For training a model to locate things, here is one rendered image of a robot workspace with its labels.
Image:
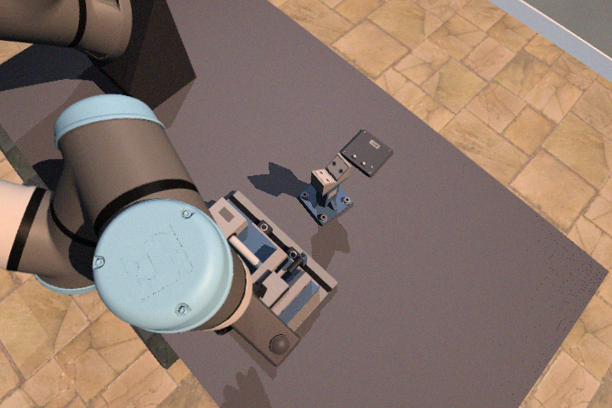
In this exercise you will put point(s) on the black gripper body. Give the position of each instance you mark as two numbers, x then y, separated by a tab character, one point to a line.
255	290

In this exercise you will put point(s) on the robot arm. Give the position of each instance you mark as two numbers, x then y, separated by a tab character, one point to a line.
157	262

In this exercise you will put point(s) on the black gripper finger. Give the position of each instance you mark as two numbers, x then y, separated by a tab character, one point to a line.
222	333
263	288

